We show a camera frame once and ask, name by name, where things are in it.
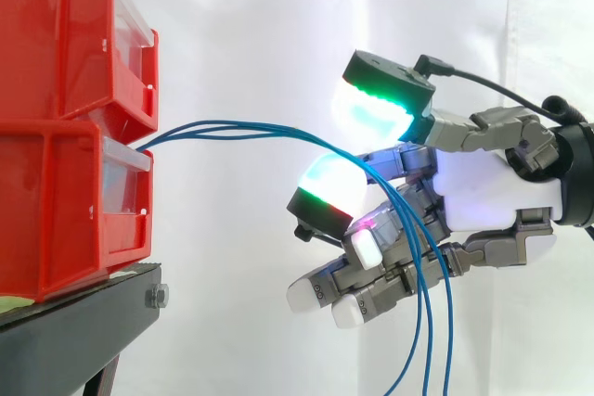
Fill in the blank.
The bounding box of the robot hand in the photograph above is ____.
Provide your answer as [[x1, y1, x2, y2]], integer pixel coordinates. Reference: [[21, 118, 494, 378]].
[[286, 49, 564, 330]]

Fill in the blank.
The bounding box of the red storage bin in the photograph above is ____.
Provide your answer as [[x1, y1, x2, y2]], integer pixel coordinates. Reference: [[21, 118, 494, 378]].
[[0, 0, 161, 145], [0, 118, 155, 303]]

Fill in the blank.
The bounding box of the black stand with green tape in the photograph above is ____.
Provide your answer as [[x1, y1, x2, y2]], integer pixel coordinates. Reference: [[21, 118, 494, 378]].
[[0, 262, 170, 396]]

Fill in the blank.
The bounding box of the thin black cable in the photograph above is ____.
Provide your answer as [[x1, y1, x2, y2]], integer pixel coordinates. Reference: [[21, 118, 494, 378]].
[[414, 54, 558, 115]]

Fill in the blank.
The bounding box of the black coiled cable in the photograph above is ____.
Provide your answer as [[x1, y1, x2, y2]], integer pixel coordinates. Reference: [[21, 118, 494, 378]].
[[541, 95, 584, 126]]

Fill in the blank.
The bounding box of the blue cable bundle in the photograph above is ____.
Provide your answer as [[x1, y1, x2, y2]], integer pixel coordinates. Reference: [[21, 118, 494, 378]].
[[135, 120, 455, 396]]

